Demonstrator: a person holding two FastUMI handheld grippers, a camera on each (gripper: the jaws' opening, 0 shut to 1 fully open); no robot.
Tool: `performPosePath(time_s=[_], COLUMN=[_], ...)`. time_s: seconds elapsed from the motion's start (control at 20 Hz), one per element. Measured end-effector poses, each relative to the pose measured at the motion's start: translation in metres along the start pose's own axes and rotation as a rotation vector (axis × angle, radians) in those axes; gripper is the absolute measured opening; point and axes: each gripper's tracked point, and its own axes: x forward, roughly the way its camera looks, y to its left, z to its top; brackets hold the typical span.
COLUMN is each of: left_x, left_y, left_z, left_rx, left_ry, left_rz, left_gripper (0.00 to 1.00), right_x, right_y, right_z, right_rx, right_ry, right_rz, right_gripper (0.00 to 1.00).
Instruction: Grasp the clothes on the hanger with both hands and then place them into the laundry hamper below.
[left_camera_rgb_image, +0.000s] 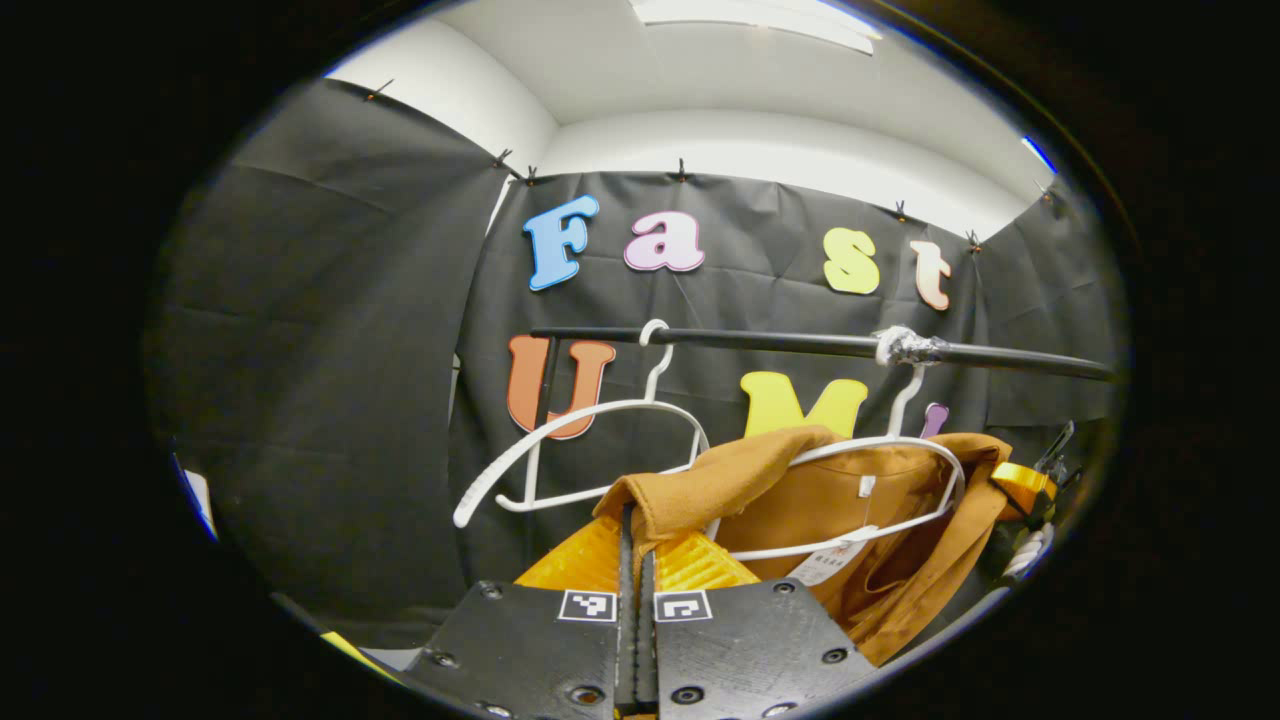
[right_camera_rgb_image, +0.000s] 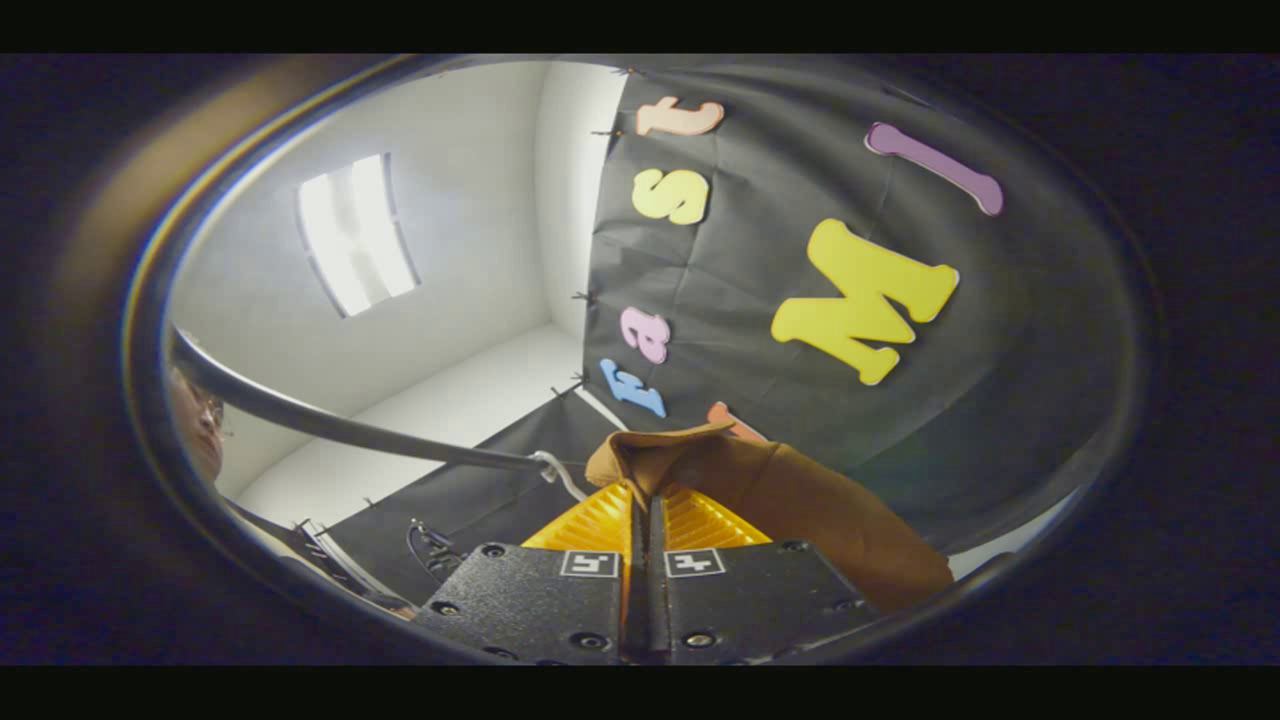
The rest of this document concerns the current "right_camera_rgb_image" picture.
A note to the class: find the white clothes hanger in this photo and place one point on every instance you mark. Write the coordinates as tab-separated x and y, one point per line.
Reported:
565	475

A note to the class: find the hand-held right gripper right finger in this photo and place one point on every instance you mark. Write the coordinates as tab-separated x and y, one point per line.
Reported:
750	600

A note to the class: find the black clothes rack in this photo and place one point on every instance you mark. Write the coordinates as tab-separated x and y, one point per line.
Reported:
300	415

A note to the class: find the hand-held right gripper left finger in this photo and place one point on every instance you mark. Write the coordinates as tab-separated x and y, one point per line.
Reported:
540	600

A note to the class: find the brown shirt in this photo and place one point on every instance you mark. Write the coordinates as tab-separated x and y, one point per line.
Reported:
830	510

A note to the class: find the person's head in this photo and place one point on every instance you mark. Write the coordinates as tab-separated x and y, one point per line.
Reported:
195	425

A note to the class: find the black backdrop cloth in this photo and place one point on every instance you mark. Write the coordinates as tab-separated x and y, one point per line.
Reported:
780	170

